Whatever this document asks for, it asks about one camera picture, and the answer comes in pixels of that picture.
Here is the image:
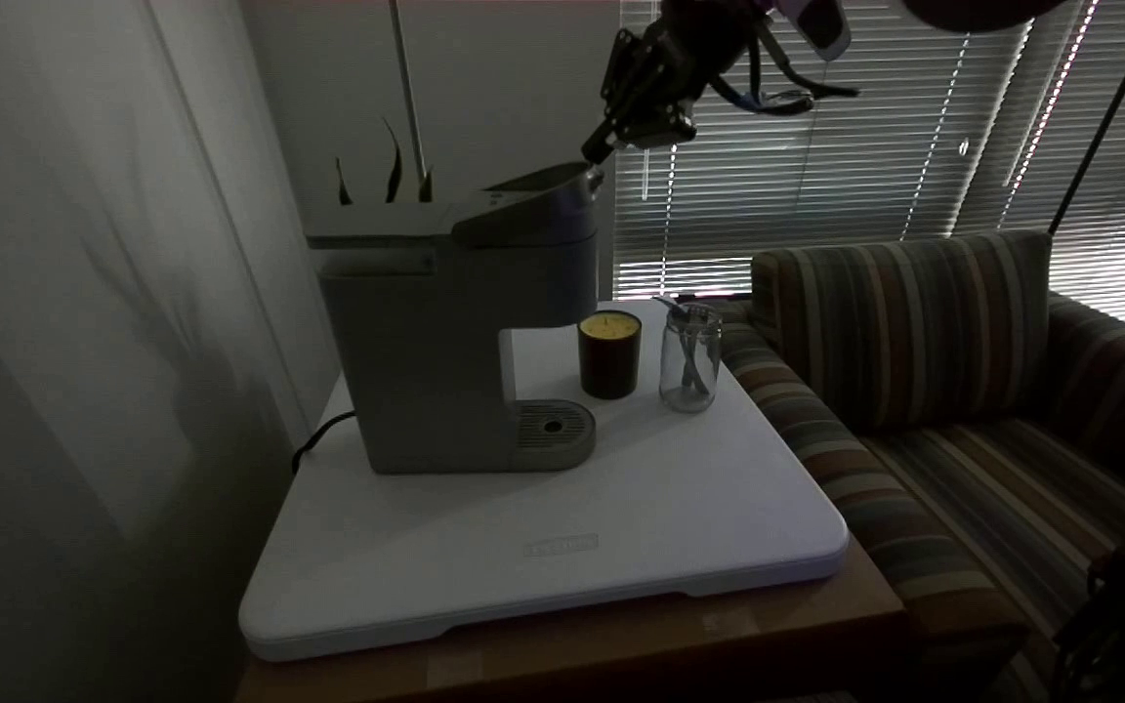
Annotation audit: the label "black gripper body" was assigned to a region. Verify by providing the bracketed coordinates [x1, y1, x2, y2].
[597, 0, 779, 128]

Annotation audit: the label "grey pod coffee maker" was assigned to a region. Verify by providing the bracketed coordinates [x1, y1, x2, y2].
[316, 157, 609, 476]

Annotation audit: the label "window blinds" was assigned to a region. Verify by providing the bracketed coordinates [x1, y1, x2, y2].
[613, 0, 1125, 333]

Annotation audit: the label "snake plant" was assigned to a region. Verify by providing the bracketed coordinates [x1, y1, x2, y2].
[327, 119, 438, 208]

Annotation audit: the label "yellow candle in dark glass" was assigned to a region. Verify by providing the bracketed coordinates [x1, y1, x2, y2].
[575, 304, 646, 403]

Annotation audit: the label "clear glass jar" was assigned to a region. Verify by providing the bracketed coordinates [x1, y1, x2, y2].
[655, 292, 728, 417]

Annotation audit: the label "black slanted pole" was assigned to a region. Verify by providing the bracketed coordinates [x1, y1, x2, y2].
[1053, 0, 1125, 243]

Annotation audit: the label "striped fabric sofa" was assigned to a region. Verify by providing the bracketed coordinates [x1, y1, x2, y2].
[714, 231, 1125, 703]

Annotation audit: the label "wooden side table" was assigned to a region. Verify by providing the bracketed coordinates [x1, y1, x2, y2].
[231, 535, 916, 703]

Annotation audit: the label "black coffee maker power cord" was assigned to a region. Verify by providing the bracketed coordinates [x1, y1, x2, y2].
[287, 404, 365, 476]

